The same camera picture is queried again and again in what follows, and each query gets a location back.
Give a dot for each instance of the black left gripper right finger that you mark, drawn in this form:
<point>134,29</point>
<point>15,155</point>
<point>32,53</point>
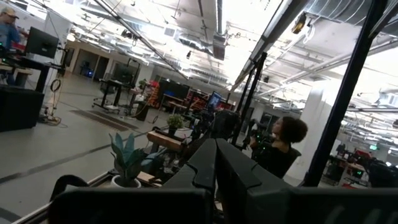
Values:
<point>280,205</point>

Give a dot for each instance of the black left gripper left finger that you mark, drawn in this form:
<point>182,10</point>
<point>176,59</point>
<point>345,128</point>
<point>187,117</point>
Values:
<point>130,205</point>

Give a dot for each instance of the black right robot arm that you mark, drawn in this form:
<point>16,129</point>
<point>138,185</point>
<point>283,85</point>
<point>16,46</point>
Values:
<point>225,124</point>

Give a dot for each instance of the snake plant in white pot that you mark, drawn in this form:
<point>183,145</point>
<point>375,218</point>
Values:
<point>127,161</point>

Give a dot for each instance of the person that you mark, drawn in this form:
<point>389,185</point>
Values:
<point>7,31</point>
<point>276,158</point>

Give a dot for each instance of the wooden desk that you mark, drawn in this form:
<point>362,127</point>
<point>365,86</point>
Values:
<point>164,140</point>

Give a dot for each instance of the small green potted plant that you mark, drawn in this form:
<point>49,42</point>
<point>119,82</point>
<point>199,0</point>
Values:
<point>175,122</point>

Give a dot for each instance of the black background robot station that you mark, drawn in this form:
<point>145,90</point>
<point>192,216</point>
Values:
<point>382,174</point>

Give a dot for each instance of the black rolling cart desk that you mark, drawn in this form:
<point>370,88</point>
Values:
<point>115,85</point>

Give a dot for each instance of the blue lit monitor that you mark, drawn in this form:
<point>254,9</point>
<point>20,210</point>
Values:
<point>214,99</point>

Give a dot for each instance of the black cabinet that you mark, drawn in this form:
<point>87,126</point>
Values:
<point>18,107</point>

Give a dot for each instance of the black standing desk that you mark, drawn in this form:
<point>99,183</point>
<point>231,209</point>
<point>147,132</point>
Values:
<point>40,67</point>

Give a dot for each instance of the black computer monitor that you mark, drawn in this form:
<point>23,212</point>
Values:
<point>42,42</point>

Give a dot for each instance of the thin black rig frame post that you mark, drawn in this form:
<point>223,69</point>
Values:
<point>250,96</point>

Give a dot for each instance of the thick black rig frame post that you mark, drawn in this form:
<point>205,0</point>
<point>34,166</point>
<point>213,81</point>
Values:
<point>342,93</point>

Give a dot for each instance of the hanging ceiling duct unit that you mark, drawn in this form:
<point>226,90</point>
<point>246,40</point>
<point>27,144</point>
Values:
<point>219,46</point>

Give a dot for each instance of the black overhead rig frame beam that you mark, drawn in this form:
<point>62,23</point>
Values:
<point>267,34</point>

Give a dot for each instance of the overhead mounted camera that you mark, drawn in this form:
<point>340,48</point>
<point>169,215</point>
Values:
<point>299,23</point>

